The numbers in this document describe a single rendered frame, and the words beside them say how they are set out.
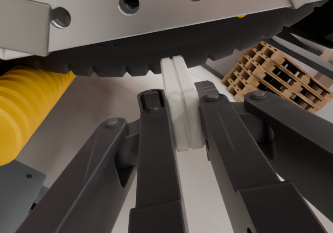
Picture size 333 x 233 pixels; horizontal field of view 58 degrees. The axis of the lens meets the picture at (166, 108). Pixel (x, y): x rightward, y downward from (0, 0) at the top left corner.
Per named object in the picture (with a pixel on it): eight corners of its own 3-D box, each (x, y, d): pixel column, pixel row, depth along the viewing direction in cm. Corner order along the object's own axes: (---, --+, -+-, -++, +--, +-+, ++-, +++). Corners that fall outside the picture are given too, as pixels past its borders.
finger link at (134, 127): (177, 160, 13) (108, 172, 13) (169, 111, 17) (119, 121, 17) (171, 129, 12) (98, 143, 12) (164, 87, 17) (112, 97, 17)
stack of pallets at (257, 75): (271, 115, 562) (306, 76, 534) (294, 140, 482) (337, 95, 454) (218, 80, 520) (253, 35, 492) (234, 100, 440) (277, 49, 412)
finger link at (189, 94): (181, 94, 13) (197, 91, 13) (170, 56, 20) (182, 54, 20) (191, 150, 15) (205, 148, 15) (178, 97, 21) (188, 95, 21)
